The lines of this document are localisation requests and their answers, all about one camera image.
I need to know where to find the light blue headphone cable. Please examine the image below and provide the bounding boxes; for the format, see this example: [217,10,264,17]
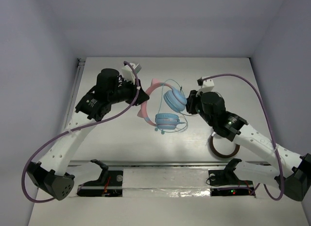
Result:
[154,79,189,135]

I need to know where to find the pink blue cat-ear headphones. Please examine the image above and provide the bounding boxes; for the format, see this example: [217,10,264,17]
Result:
[137,78,188,134]

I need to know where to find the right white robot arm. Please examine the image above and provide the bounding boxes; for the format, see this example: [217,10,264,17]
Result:
[186,90,311,202]

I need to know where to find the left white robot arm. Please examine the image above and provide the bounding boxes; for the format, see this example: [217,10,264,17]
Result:
[21,63,150,203]

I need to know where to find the brown silver headphones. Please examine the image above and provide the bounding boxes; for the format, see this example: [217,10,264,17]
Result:
[207,132,240,159]

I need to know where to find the white foam front board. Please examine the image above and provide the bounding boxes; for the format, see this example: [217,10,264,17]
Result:
[26,165,311,226]

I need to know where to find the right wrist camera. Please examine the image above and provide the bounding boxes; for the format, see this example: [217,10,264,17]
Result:
[197,77,215,94]

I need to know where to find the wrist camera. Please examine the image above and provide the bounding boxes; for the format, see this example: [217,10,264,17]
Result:
[197,77,215,94]
[121,63,141,84]

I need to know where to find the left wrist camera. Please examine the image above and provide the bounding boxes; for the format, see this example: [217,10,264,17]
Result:
[121,63,141,84]

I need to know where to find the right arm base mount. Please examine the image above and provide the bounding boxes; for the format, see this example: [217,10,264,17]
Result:
[206,158,256,197]

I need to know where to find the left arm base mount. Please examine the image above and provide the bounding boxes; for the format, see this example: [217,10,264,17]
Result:
[77,159,123,197]

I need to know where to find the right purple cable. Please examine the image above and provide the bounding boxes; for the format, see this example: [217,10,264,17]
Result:
[206,73,285,201]

